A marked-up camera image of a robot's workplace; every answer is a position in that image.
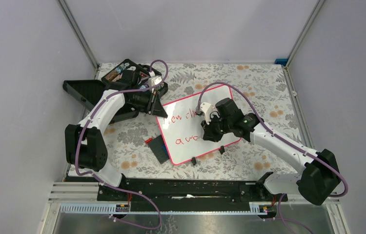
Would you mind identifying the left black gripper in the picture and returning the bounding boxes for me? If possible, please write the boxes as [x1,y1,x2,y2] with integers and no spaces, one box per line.
[128,89,168,118]

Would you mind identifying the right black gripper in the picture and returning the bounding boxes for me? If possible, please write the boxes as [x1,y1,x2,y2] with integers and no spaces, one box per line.
[201,113,232,142]

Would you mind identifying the pink framed whiteboard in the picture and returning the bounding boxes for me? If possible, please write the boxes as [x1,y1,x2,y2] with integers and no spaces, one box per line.
[156,92,241,165]

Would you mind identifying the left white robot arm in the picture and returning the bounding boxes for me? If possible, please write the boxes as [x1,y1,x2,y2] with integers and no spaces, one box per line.
[64,70,167,200]

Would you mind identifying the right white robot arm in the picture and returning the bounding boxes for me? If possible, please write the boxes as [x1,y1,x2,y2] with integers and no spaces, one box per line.
[196,98,342,205]

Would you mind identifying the black poker chip case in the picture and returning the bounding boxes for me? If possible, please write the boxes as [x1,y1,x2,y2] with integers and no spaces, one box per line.
[62,59,168,124]

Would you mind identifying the dark grey lego baseplate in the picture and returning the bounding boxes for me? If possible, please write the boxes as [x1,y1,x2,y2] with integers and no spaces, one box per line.
[147,135,169,164]

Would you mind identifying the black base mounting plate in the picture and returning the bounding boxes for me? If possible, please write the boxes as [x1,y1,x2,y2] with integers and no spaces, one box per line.
[97,178,288,212]

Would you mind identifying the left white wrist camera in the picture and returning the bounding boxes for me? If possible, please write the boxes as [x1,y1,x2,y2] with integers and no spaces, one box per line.
[147,71,163,92]

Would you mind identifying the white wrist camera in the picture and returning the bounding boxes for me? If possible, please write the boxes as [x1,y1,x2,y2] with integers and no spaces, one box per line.
[196,102,216,125]
[147,71,163,92]

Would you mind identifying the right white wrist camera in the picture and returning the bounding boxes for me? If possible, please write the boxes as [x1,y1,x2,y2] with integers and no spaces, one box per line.
[196,102,216,125]

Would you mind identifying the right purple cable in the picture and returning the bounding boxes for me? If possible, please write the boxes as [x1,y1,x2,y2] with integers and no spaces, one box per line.
[196,82,349,234]

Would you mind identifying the purple cable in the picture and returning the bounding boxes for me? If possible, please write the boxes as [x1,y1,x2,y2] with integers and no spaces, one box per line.
[196,82,349,234]
[74,59,169,230]

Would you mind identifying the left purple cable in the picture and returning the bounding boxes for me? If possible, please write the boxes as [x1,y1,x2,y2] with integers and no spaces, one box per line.
[74,59,169,230]

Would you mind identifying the blue corner bracket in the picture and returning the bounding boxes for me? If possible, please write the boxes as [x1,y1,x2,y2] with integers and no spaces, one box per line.
[274,58,288,66]

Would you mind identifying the aluminium frame rail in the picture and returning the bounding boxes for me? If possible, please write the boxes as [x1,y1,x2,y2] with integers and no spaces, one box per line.
[56,0,100,70]

